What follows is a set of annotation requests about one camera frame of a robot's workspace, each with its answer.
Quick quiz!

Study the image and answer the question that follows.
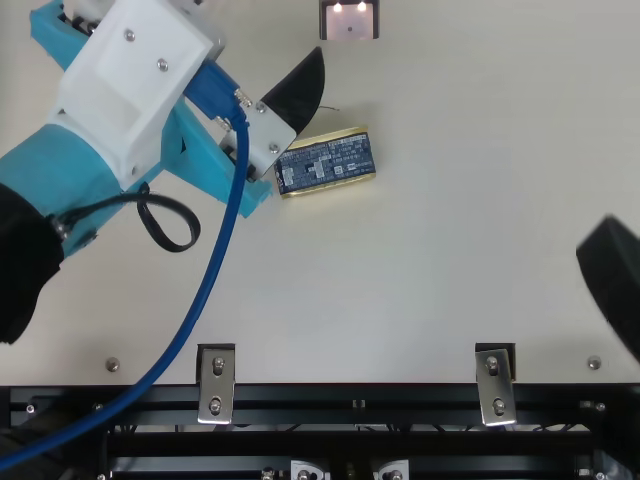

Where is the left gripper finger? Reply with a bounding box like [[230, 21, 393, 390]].
[[219, 46, 327, 181]]

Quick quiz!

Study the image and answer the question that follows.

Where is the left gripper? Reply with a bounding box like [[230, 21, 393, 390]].
[[0, 0, 274, 260]]

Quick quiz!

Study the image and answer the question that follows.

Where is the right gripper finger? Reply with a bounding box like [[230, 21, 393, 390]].
[[575, 213, 640, 365]]

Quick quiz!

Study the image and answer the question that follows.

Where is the rectangular tin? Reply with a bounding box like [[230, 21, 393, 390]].
[[273, 124, 377, 200]]

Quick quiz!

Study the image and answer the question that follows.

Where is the small square scanner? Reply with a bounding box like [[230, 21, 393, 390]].
[[318, 0, 380, 42]]

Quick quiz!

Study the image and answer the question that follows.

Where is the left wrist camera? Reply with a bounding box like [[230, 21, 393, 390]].
[[53, 0, 226, 194]]

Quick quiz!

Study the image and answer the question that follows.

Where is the blue cable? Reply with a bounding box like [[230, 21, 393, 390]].
[[0, 62, 254, 474]]

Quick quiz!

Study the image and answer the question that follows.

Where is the black cable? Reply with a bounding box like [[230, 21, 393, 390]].
[[52, 180, 202, 254]]

